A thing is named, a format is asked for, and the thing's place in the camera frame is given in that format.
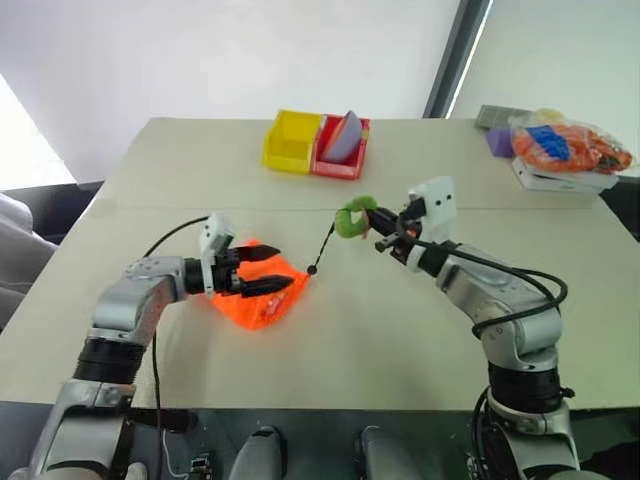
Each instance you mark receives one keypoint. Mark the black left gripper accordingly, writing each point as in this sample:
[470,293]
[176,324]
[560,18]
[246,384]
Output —
[227,274]

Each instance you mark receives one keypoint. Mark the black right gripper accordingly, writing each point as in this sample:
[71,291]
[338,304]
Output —
[407,227]

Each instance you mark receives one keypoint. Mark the orange translucent pouch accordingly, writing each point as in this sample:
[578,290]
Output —
[260,307]

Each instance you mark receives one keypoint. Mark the green fuzzy curved tube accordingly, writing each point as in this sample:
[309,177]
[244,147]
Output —
[345,225]

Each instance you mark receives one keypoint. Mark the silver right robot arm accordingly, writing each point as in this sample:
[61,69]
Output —
[500,300]

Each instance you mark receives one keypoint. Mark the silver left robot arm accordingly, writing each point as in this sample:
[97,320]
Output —
[130,300]

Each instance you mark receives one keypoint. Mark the red plastic bin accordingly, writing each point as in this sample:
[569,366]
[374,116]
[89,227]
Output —
[335,169]

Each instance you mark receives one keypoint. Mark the yellow plastic bin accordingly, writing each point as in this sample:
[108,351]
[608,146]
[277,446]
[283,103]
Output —
[285,160]

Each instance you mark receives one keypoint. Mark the purple small box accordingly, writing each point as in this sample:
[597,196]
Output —
[497,144]

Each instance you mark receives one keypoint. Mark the grey flat box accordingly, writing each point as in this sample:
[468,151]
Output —
[495,116]

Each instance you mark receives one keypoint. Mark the white flat box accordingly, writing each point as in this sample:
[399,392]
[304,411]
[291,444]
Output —
[560,181]

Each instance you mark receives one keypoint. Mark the grey rounded shape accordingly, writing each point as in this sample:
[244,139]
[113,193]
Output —
[257,452]
[382,452]

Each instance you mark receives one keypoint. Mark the small black device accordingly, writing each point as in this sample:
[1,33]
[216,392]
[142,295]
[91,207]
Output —
[200,464]

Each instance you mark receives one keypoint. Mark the clear bag of orange toys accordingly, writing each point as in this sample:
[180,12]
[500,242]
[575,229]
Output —
[590,150]

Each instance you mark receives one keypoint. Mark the grey fabric cushion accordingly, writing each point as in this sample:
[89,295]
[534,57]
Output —
[20,250]

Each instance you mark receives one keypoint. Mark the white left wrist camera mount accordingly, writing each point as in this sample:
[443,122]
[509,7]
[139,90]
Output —
[216,235]

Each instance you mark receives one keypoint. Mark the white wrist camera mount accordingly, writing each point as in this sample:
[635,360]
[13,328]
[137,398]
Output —
[440,205]
[216,235]

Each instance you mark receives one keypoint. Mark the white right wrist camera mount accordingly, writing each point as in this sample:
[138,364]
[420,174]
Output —
[440,205]

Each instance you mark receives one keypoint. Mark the dark grey window frame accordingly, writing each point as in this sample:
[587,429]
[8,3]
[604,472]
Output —
[457,55]

